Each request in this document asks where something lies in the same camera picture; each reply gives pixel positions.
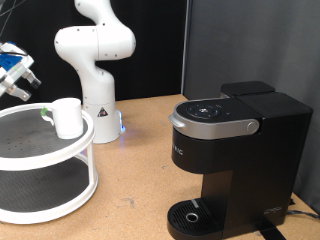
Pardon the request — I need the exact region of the black backdrop curtain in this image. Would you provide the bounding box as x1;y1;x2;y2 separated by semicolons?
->
0;0;188;111

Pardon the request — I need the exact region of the black tape strip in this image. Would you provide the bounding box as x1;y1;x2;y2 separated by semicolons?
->
254;221;288;240

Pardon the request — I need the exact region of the thin dark hanging cable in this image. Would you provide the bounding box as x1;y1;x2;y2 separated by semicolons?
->
0;0;26;38

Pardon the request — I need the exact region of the white two-tier turntable shelf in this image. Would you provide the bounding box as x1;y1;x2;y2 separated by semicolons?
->
0;102;99;225

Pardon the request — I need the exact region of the black Keurig coffee machine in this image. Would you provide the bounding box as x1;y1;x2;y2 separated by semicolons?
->
166;80;314;240

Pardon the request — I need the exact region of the black machine power cable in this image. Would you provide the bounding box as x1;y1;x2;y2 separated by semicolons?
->
286;198;320;221

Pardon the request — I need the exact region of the grey partition panel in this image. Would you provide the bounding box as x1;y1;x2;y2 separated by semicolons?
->
181;0;320;214

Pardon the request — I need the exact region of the white mug green-taped handle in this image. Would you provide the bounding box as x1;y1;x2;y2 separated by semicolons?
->
40;97;84;140

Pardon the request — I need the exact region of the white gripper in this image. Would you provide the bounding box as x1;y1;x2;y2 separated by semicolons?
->
0;61;42;102

